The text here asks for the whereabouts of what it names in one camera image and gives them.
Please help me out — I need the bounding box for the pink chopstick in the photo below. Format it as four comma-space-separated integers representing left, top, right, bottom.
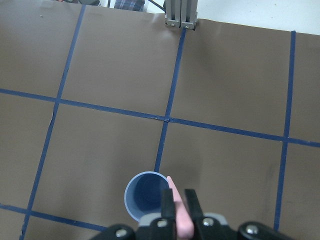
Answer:
166, 176, 195, 240

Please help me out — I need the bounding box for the light blue plastic cup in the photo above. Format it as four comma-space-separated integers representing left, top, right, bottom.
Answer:
123, 171, 169, 222

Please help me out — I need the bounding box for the aluminium frame post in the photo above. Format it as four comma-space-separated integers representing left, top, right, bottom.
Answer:
164, 0, 198, 30

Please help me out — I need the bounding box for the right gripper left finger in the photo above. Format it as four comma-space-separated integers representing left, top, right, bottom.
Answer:
161, 188, 175, 225

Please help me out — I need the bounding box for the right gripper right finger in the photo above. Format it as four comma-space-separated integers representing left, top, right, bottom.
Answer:
184, 189, 204, 224

